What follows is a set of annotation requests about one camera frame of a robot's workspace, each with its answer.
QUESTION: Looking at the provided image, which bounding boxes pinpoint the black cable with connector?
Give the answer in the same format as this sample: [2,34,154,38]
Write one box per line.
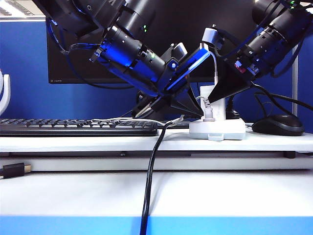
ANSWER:
[254,92,299,118]

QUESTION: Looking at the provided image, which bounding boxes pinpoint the grey plug with white cord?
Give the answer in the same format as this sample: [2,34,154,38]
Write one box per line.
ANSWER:
[195,95,216,123]

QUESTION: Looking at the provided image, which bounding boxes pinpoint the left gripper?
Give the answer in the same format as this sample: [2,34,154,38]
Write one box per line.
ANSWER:
[132,47,213,118]

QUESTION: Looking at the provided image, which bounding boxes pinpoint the white curved stand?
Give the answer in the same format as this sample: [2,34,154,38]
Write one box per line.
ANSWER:
[0,70,12,117]

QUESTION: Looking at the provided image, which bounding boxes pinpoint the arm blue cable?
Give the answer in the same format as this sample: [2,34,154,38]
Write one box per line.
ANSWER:
[47,18,134,89]
[217,23,264,59]

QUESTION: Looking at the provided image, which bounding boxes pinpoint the white desk riser board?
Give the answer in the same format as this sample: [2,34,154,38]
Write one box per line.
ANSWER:
[0,122,313,172]

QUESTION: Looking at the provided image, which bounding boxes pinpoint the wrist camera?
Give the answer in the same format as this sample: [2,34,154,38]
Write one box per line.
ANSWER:
[201,23,226,49]
[170,42,188,60]

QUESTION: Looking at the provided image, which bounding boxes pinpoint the black computer monitor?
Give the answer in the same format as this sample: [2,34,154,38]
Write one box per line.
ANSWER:
[46,0,257,85]

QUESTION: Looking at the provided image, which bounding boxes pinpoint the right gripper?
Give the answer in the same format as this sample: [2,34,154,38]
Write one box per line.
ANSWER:
[207,48,261,103]

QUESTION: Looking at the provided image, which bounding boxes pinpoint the white charger block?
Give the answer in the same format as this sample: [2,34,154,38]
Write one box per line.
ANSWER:
[199,84,227,121]

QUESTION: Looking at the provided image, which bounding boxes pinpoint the black keyboard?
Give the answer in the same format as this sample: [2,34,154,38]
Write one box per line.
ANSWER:
[0,118,159,137]

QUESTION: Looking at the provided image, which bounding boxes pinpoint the thick black hanging cable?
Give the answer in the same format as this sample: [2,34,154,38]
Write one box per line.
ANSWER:
[139,121,175,235]

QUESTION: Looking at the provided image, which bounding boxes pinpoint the black Logitech mouse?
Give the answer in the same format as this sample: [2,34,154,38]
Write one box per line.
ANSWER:
[251,114,305,137]

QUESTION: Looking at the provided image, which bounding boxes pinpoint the thin black mouse cable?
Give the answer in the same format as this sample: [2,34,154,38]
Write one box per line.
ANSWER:
[254,92,274,118]

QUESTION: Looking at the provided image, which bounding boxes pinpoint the white power strip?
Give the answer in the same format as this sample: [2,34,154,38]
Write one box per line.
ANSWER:
[189,118,246,142]

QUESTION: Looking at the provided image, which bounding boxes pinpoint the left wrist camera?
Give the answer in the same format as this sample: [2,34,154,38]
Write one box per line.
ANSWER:
[170,42,188,60]

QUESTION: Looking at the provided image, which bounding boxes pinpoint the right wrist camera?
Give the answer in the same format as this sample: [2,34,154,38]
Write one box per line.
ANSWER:
[201,23,226,49]

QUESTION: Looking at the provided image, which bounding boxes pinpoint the white charger cable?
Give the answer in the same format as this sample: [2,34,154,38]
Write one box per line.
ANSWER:
[92,50,220,128]

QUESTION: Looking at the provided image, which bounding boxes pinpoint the grey partition post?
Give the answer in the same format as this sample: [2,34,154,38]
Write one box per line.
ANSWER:
[292,43,299,117]

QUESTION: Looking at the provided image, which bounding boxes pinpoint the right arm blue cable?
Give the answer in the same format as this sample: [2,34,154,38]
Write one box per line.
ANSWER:
[217,23,264,59]

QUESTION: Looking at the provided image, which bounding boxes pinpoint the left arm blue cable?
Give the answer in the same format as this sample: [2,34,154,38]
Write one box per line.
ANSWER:
[47,18,134,89]

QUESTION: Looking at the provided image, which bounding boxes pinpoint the black HDMI connector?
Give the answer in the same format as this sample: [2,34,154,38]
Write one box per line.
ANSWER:
[0,163,32,179]

